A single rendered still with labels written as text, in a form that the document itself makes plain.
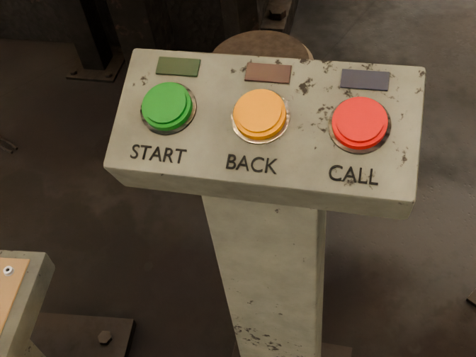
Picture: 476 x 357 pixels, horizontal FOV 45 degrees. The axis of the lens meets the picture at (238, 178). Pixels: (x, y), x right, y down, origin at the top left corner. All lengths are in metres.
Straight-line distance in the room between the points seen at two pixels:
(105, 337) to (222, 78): 0.64
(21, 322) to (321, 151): 0.46
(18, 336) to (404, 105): 0.53
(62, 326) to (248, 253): 0.58
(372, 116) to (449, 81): 0.99
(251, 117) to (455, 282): 0.70
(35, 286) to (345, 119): 0.49
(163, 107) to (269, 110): 0.08
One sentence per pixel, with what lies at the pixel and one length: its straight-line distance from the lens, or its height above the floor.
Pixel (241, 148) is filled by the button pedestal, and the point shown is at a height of 0.59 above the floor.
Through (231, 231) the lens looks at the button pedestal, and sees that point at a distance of 0.51.
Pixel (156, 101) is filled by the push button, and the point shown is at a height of 0.61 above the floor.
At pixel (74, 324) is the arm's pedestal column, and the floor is 0.02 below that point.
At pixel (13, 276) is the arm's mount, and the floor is 0.30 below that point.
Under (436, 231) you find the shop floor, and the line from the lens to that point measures 1.12.
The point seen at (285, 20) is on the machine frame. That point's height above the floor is 0.07.
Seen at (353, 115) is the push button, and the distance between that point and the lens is 0.43.
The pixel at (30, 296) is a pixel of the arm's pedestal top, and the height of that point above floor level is 0.30.
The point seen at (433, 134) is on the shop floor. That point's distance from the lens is 1.28.
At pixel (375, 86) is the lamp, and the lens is 0.45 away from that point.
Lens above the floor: 0.91
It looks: 50 degrees down
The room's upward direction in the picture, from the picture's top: 9 degrees counter-clockwise
